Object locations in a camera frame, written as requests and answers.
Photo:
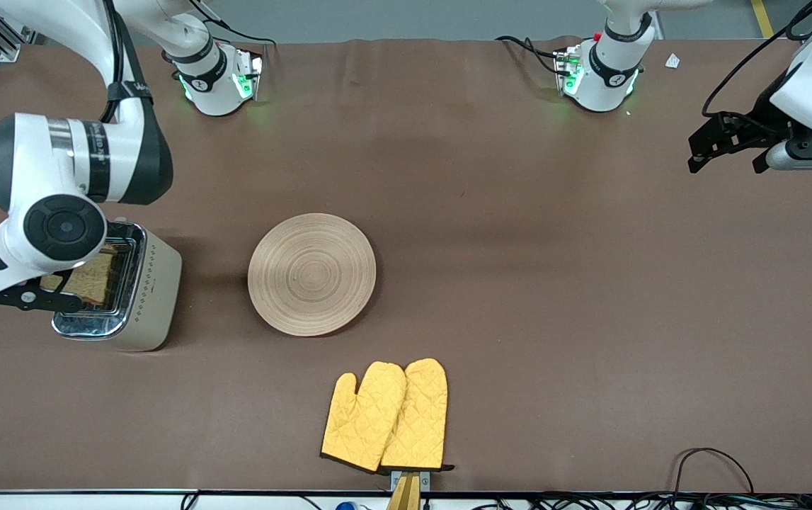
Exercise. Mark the small white paper scrap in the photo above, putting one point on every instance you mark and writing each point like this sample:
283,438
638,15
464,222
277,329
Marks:
672,61

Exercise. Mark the grey metal bracket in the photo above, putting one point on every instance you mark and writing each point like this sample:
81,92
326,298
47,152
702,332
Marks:
424,478

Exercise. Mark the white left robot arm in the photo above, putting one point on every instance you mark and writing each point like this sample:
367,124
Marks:
607,71

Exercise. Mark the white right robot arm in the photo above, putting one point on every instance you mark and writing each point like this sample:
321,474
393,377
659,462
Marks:
66,163

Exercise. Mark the round wooden plate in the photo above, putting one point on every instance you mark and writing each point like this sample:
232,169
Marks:
312,275

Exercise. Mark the blue round object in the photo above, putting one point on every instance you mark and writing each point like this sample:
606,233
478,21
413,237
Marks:
346,506

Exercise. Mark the wooden stick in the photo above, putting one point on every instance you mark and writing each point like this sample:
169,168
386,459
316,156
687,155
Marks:
406,496

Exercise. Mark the silver two-slot toaster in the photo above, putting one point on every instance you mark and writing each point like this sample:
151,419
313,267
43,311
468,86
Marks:
154,297

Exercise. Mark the brown bread slice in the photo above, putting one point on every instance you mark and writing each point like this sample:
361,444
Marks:
94,280

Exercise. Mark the yellow quilted oven mitt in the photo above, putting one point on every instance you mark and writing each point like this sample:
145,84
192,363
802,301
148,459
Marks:
420,418
363,418

